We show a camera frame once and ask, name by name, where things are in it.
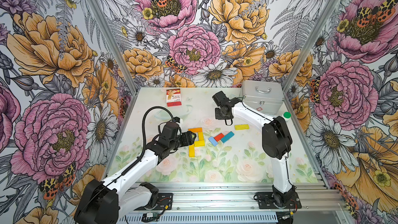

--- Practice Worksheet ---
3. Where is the orange long block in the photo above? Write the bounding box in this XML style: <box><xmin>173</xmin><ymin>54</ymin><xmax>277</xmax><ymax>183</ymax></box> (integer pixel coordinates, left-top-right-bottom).
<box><xmin>188</xmin><ymin>128</ymin><xmax>203</xmax><ymax>133</ymax></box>

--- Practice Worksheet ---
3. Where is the long yellow block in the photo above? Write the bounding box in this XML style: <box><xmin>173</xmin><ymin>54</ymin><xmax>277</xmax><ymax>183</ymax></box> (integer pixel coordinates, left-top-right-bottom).
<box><xmin>188</xmin><ymin>145</ymin><xmax>195</xmax><ymax>158</ymax></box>

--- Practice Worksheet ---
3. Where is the short yellow block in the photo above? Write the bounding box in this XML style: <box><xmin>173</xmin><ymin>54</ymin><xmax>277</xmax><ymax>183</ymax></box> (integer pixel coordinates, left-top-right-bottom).
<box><xmin>198</xmin><ymin>132</ymin><xmax>204</xmax><ymax>141</ymax></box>

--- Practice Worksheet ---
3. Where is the yellow-green block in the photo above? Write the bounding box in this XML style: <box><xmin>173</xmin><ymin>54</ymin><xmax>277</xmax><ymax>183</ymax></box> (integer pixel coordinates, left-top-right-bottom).
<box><xmin>234</xmin><ymin>124</ymin><xmax>250</xmax><ymax>131</ymax></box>

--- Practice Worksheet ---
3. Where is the teal block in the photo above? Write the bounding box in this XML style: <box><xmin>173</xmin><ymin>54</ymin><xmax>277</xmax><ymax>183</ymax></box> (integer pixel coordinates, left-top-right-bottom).
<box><xmin>221</xmin><ymin>132</ymin><xmax>234</xmax><ymax>143</ymax></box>

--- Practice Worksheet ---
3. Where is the red block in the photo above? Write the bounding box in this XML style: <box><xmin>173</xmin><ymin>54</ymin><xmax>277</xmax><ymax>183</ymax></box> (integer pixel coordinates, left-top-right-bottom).
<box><xmin>214</xmin><ymin>133</ymin><xmax>224</xmax><ymax>142</ymax></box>

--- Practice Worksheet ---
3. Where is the yellow block crosswise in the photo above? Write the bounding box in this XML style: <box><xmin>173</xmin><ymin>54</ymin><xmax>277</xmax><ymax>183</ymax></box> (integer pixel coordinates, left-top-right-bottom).
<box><xmin>194</xmin><ymin>140</ymin><xmax>205</xmax><ymax>147</ymax></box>

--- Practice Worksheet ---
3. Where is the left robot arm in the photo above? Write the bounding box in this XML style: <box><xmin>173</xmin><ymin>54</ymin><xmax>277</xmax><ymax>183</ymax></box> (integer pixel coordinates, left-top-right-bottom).
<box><xmin>74</xmin><ymin>131</ymin><xmax>197</xmax><ymax>224</ymax></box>

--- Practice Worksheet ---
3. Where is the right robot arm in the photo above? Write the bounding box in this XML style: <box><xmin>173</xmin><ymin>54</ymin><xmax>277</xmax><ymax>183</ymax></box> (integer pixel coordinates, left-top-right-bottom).
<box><xmin>215</xmin><ymin>98</ymin><xmax>295</xmax><ymax>208</ymax></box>

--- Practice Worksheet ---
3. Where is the light blue block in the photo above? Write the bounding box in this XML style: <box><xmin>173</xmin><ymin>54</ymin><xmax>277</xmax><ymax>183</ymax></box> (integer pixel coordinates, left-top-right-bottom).
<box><xmin>208</xmin><ymin>136</ymin><xmax>218</xmax><ymax>146</ymax></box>

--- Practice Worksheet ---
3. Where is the clear glass bowl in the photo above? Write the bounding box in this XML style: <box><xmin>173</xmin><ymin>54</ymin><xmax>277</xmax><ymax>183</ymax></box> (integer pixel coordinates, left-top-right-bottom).
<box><xmin>154</xmin><ymin>105</ymin><xmax>193</xmax><ymax>120</ymax></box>

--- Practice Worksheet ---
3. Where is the red white cardboard box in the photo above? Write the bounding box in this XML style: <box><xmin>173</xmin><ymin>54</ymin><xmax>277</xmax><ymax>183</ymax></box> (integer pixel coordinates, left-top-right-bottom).
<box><xmin>166</xmin><ymin>89</ymin><xmax>182</xmax><ymax>107</ymax></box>

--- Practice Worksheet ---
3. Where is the silver metal case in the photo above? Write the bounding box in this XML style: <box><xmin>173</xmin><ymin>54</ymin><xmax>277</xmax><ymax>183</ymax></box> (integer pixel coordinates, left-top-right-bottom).
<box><xmin>241</xmin><ymin>80</ymin><xmax>284</xmax><ymax>115</ymax></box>

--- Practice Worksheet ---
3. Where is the white bottle green cap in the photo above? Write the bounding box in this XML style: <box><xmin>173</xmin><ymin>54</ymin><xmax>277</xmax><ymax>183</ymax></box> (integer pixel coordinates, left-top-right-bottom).
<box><xmin>283</xmin><ymin>112</ymin><xmax>292</xmax><ymax>121</ymax></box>

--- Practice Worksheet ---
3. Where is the small circuit board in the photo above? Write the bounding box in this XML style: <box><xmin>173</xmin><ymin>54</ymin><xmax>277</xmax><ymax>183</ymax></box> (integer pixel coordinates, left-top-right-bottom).
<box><xmin>141</xmin><ymin>213</ymin><xmax>160</xmax><ymax>223</ymax></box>

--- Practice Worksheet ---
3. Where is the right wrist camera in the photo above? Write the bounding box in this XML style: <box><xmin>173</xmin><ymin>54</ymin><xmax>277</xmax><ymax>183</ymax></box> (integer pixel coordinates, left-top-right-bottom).
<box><xmin>212</xmin><ymin>91</ymin><xmax>230</xmax><ymax>108</ymax></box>

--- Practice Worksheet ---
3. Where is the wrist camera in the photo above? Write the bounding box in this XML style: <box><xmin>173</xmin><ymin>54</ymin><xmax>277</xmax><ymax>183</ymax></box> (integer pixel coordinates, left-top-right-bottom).
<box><xmin>212</xmin><ymin>91</ymin><xmax>230</xmax><ymax>108</ymax></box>
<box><xmin>160</xmin><ymin>121</ymin><xmax>181</xmax><ymax>141</ymax></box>

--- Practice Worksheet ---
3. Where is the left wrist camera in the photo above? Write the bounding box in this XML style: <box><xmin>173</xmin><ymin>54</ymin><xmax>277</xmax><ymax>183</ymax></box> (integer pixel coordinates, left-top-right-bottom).
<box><xmin>160</xmin><ymin>121</ymin><xmax>181</xmax><ymax>141</ymax></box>

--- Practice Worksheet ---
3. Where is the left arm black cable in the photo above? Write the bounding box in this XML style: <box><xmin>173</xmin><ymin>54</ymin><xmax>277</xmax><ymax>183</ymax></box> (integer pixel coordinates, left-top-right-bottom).
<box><xmin>121</xmin><ymin>106</ymin><xmax>176</xmax><ymax>175</ymax></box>

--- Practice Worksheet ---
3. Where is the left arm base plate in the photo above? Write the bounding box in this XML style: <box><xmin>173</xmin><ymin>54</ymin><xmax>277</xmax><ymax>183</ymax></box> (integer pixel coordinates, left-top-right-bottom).
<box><xmin>134</xmin><ymin>192</ymin><xmax>174</xmax><ymax>211</ymax></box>

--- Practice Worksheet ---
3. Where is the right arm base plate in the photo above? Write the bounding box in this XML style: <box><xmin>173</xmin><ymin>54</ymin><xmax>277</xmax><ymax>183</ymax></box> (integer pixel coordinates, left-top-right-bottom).
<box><xmin>254</xmin><ymin>190</ymin><xmax>302</xmax><ymax>211</ymax></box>

